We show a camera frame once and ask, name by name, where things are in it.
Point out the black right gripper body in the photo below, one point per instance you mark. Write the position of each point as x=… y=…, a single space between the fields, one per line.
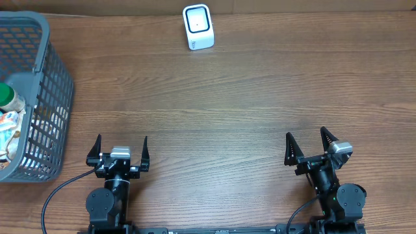
x=309 y=164

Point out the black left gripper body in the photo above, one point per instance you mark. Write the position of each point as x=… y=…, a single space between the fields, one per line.
x=134 y=173

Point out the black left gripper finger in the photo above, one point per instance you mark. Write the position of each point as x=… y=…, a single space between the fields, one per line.
x=93 y=156
x=145 y=157

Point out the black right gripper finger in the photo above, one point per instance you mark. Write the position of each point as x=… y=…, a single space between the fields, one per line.
x=328 y=139
x=293 y=153

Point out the green lid jar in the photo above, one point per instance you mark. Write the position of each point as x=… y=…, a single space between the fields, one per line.
x=10 y=99

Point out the teal tissue packet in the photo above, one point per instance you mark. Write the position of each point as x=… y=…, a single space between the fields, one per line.
x=9 y=144

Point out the orange tissue packet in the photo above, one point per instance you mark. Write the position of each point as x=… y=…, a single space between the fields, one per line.
x=9 y=120

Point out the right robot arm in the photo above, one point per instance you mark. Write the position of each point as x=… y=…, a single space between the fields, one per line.
x=342 y=204

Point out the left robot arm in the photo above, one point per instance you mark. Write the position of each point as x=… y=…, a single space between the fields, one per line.
x=107 y=206

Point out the white barcode scanner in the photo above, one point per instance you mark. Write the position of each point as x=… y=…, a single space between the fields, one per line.
x=198 y=27

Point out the brown white snack bag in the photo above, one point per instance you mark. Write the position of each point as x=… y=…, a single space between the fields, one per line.
x=18 y=127

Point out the grey plastic mesh basket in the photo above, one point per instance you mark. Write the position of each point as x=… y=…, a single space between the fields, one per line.
x=33 y=68

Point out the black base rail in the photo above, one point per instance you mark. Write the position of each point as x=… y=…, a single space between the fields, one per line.
x=279 y=229

